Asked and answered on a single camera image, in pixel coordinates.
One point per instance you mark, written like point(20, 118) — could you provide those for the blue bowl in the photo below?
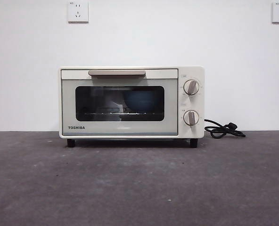
point(139, 101)

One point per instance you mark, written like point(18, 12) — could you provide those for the cream toaster oven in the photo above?
point(196, 131)

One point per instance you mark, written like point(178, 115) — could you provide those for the beige timer knob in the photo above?
point(191, 117)

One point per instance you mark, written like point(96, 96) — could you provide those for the beige temperature knob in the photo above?
point(191, 87)

